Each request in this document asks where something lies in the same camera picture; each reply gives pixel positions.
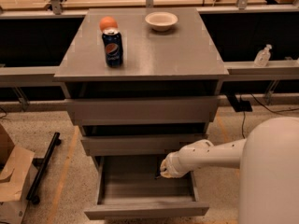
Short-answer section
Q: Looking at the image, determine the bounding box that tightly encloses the blue pepsi can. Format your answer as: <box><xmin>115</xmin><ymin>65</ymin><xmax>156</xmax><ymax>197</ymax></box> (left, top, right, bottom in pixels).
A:
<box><xmin>102</xmin><ymin>27</ymin><xmax>123</xmax><ymax>68</ymax></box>

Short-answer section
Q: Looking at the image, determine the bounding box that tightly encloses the brown cardboard box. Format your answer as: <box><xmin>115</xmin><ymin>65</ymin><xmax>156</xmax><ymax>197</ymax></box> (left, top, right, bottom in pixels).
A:
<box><xmin>0</xmin><ymin>125</ymin><xmax>36</xmax><ymax>224</ymax></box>

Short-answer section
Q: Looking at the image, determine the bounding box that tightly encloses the grey drawer cabinet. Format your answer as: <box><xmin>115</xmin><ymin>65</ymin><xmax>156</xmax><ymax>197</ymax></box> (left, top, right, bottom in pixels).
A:
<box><xmin>54</xmin><ymin>8</ymin><xmax>228</xmax><ymax>162</ymax></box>

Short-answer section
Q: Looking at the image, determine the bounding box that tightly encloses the grey top drawer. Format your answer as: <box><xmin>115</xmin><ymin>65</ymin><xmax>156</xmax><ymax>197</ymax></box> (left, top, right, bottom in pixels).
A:
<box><xmin>66</xmin><ymin>96</ymin><xmax>218</xmax><ymax>126</ymax></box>

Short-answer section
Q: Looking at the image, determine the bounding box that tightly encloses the grey open bottom drawer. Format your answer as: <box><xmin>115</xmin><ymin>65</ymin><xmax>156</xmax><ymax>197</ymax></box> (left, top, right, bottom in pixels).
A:
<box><xmin>85</xmin><ymin>154</ymin><xmax>209</xmax><ymax>220</ymax></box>

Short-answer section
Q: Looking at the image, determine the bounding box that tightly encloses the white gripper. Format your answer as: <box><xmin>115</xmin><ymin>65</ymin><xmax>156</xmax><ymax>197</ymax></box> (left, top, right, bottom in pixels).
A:
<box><xmin>160</xmin><ymin>152</ymin><xmax>190</xmax><ymax>178</ymax></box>

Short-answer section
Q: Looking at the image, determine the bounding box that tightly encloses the black floor cable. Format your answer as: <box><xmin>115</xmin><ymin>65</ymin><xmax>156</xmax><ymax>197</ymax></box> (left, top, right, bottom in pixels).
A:
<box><xmin>239</xmin><ymin>93</ymin><xmax>299</xmax><ymax>140</ymax></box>

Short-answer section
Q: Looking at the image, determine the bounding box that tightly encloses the black metal bar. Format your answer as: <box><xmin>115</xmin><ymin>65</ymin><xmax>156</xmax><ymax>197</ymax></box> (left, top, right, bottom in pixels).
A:
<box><xmin>26</xmin><ymin>133</ymin><xmax>62</xmax><ymax>204</ymax></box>

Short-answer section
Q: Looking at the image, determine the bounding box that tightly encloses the clear sanitizer pump bottle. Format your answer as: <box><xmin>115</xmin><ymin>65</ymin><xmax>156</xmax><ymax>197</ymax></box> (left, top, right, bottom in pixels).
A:
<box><xmin>254</xmin><ymin>44</ymin><xmax>272</xmax><ymax>67</ymax></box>

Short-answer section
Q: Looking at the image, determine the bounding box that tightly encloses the grey metal rail frame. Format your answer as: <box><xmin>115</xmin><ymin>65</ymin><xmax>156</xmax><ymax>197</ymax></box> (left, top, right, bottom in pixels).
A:
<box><xmin>0</xmin><ymin>7</ymin><xmax>298</xmax><ymax>86</ymax></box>

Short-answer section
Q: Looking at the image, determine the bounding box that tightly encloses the dark blue rxbar wrapper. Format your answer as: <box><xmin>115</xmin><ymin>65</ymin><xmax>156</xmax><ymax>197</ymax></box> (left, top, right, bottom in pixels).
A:
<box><xmin>154</xmin><ymin>164</ymin><xmax>162</xmax><ymax>179</ymax></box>

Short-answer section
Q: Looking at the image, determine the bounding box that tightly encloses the white paper bowl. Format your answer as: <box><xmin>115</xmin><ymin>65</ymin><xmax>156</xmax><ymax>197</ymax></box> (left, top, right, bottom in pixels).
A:
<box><xmin>145</xmin><ymin>12</ymin><xmax>178</xmax><ymax>32</ymax></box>

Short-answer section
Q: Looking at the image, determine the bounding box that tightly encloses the orange fruit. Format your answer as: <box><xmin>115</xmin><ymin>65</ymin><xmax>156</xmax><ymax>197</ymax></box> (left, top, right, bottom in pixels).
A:
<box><xmin>99</xmin><ymin>16</ymin><xmax>118</xmax><ymax>32</ymax></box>

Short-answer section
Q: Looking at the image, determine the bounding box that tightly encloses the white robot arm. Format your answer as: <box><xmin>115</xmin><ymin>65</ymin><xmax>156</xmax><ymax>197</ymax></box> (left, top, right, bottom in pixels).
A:
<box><xmin>160</xmin><ymin>117</ymin><xmax>299</xmax><ymax>224</ymax></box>

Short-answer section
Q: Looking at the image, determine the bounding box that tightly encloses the grey middle drawer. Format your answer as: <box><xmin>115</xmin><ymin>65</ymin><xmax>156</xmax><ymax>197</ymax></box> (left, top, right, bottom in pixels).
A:
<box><xmin>81</xmin><ymin>134</ymin><xmax>207</xmax><ymax>156</ymax></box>

